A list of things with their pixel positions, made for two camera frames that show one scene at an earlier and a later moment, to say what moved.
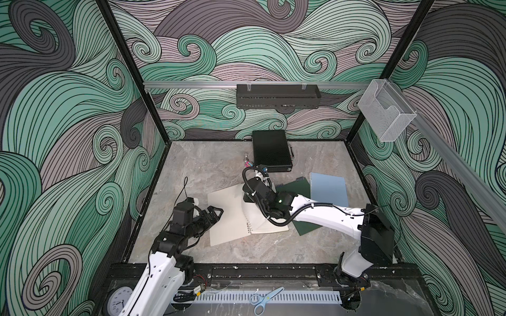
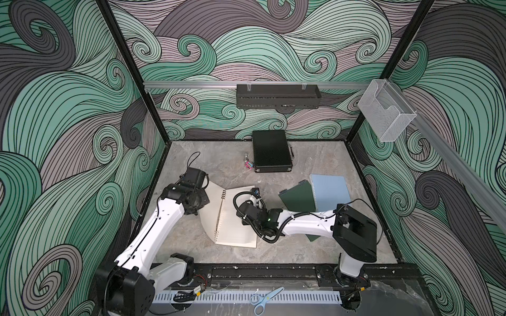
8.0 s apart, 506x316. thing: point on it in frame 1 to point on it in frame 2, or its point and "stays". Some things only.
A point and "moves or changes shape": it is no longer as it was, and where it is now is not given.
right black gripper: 247,198 to 244,222
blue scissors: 259,300 stays
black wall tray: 284,97 stays
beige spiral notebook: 230,217 moves or changes shape
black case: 271,151 stays
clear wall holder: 387,111 stays
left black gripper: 207,222 to 203,200
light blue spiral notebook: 327,188 stays
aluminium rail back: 258,83 stays
